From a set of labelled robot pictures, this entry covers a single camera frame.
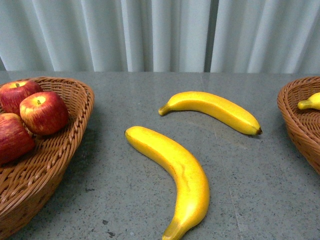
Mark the yellow banana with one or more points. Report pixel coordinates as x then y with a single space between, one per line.
192 185
313 102
215 106

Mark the red yellow apple front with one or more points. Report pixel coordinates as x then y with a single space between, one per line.
44 113

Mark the brown wicker basket right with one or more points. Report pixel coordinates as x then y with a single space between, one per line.
303 126

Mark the brown wicker basket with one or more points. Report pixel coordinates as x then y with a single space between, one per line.
303 126
28 183

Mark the grey pleated curtain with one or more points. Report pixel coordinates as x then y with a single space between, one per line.
217 36

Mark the brown wicker basket left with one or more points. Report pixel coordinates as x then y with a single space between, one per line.
28 183

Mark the yellow banana in basket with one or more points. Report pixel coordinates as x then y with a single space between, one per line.
313 102

